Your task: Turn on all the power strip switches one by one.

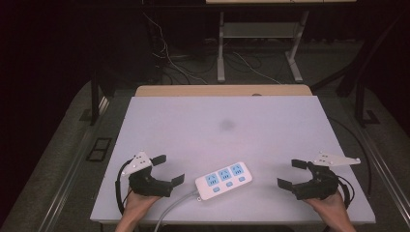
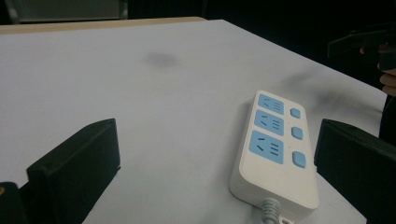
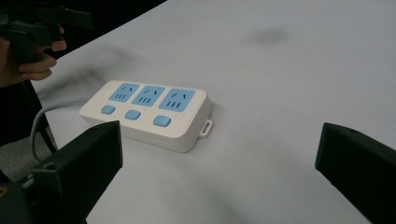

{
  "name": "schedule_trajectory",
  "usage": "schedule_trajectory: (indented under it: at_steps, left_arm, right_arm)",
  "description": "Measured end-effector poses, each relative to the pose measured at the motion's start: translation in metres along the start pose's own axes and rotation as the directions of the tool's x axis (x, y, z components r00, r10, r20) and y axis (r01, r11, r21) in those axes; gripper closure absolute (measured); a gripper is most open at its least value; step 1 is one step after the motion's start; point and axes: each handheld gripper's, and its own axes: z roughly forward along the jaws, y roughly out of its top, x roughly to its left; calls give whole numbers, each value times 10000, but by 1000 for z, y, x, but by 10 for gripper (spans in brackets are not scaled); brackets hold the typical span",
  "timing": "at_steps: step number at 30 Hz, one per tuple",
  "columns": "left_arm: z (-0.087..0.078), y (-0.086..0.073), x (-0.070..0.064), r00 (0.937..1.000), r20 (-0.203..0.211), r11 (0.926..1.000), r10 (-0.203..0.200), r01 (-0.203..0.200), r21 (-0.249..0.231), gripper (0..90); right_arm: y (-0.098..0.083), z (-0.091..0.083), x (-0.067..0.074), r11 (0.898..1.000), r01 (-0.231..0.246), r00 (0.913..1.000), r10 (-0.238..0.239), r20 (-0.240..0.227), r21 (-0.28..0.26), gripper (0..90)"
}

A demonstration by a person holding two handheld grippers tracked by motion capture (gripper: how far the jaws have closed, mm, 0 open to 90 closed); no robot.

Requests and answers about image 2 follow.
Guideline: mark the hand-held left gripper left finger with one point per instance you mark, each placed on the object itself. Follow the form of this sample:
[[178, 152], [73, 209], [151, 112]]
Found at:
[[73, 168]]

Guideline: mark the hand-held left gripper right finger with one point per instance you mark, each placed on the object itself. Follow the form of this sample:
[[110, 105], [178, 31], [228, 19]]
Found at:
[[355, 161]]

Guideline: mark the white and blue power strip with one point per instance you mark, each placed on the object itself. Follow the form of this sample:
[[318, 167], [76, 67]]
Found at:
[[275, 161]]

